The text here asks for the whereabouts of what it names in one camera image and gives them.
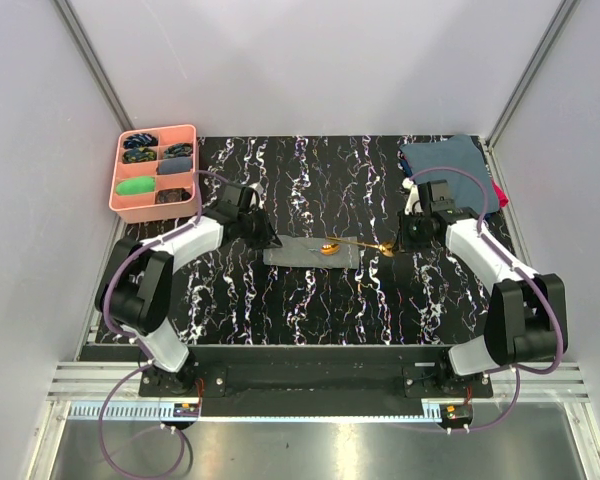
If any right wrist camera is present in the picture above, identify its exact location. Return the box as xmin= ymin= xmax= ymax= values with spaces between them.
xmin=402 ymin=178 xmax=422 ymax=215

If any grey stitched cloth napkin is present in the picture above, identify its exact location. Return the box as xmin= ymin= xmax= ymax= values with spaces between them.
xmin=263 ymin=235 xmax=360 ymax=270

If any pink compartment organizer tray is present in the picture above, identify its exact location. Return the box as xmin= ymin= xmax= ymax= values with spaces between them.
xmin=109 ymin=124 xmax=198 ymax=224

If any gold spoon teal handle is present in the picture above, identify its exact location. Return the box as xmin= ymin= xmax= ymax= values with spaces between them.
xmin=308 ymin=242 xmax=341 ymax=256

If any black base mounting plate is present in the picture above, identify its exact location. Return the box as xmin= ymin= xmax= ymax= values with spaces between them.
xmin=139 ymin=345 xmax=493 ymax=411

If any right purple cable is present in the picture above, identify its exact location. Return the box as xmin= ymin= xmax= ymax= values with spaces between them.
xmin=407 ymin=166 xmax=567 ymax=434

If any white slotted cable duct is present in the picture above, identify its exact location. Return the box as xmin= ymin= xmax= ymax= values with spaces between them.
xmin=69 ymin=400 xmax=442 ymax=423

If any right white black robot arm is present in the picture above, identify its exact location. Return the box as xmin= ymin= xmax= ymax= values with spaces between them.
xmin=392 ymin=180 xmax=568 ymax=397

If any brown patterned roll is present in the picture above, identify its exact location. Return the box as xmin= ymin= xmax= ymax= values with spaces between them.
xmin=155 ymin=188 xmax=191 ymax=204

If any blue patterned roll top left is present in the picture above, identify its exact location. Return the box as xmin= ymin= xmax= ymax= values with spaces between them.
xmin=122 ymin=132 xmax=159 ymax=149

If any green rolled cloth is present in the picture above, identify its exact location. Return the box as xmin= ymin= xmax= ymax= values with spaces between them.
xmin=115 ymin=176 xmax=156 ymax=196

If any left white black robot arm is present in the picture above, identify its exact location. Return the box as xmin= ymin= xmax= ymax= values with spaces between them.
xmin=95 ymin=183 xmax=282 ymax=396

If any yellow blue patterned roll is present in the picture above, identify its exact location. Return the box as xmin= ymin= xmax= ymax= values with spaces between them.
xmin=122 ymin=146 xmax=158 ymax=164

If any teal patterned roll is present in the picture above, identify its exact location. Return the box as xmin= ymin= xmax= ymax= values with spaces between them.
xmin=163 ymin=143 xmax=193 ymax=159

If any magenta folded cloth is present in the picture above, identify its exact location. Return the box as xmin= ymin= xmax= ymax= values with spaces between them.
xmin=492 ymin=182 xmax=509 ymax=209

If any grey rolled cloth in tray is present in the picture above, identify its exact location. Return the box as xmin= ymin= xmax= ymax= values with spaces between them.
xmin=156 ymin=157 xmax=193 ymax=175

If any blue grey folded cloth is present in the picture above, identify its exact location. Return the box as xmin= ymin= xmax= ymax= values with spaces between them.
xmin=400 ymin=135 xmax=500 ymax=214

